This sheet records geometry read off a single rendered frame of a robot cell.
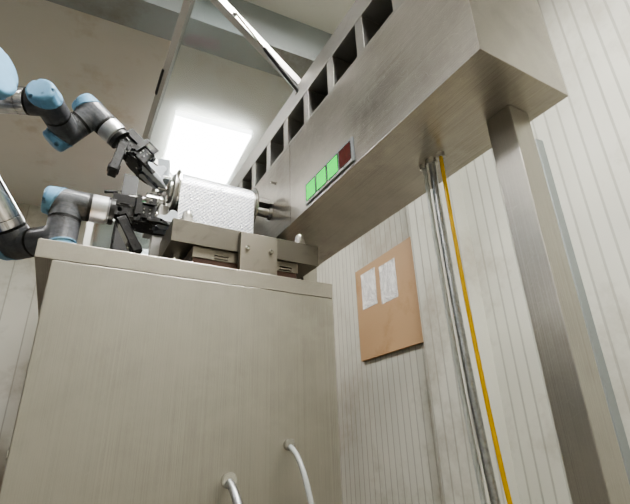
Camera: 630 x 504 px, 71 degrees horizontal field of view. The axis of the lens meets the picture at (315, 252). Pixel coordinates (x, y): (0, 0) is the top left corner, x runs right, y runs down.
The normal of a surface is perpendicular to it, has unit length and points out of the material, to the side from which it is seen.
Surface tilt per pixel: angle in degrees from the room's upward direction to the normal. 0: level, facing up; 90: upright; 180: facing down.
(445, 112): 180
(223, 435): 90
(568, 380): 90
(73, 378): 90
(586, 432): 90
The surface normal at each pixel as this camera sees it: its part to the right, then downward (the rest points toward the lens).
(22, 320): 0.43, -0.36
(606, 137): -0.90, -0.14
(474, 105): 0.03, 0.92
